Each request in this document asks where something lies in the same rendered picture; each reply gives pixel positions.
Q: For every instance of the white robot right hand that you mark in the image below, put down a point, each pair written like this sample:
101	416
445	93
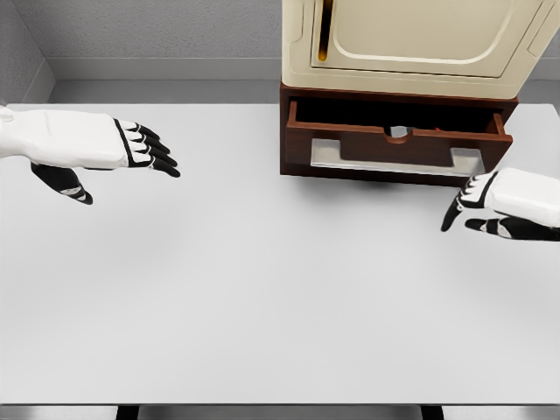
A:
525	197

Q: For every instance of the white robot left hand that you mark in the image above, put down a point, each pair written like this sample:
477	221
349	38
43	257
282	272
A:
74	140

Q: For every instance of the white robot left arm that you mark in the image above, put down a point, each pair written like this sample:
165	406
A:
8	137

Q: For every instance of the brown wooden drawer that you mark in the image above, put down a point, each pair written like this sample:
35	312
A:
350	133

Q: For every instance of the cream cabinet door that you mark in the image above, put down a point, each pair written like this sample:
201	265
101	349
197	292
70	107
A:
415	30

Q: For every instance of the brown wooden cabinet base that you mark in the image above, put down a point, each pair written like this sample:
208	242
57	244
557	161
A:
295	153

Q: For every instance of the cream cabinet body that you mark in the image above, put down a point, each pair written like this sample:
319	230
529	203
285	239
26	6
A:
297	65

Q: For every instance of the grey switch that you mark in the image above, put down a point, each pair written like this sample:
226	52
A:
399	131

